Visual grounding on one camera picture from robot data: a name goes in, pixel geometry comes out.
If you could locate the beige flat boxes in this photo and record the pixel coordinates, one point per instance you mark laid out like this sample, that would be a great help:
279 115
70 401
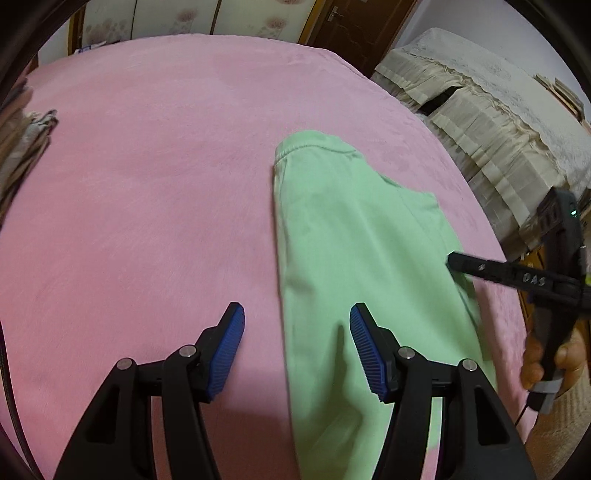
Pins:
561 94

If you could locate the beige lace-covered furniture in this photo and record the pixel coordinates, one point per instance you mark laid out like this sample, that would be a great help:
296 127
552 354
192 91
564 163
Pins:
485 115

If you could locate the pink fleece blanket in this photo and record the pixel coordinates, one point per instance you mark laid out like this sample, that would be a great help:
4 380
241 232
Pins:
138 207

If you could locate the green t-shirt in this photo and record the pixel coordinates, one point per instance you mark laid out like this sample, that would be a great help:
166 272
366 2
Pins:
346 254

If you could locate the dark brown door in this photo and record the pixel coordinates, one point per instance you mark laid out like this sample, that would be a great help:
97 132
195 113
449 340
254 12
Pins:
360 32

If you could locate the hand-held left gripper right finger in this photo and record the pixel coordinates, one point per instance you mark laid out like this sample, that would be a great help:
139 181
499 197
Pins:
367 355

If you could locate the stack of folded clothes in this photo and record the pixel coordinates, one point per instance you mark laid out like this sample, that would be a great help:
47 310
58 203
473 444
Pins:
23 147

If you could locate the floral sliding door wardrobe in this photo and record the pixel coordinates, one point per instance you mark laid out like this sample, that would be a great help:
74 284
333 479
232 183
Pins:
184 18

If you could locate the person's right forearm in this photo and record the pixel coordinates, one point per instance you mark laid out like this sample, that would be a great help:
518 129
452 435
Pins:
568 429

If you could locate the person's right hand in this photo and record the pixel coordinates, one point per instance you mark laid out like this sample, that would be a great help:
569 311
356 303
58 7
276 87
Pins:
533 364

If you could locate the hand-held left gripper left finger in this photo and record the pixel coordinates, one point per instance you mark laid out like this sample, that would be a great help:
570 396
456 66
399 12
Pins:
226 350

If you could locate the blue white packet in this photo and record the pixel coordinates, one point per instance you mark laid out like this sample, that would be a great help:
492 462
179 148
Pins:
91 48

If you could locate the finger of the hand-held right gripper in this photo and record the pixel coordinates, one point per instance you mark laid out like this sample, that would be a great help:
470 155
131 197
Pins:
498 270

